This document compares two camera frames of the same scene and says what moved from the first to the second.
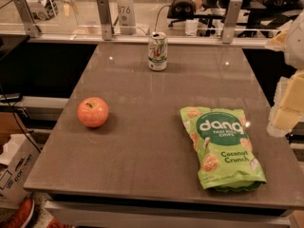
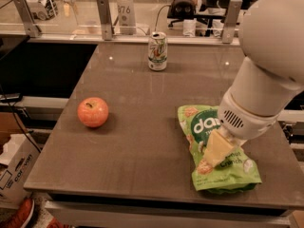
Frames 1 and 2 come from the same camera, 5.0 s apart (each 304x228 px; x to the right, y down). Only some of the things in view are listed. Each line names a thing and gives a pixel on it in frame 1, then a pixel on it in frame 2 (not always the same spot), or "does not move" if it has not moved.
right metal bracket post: [232, 20] does not move
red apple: [93, 112] does not move
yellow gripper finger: [288, 110] → [238, 123]
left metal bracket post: [31, 28] does not move
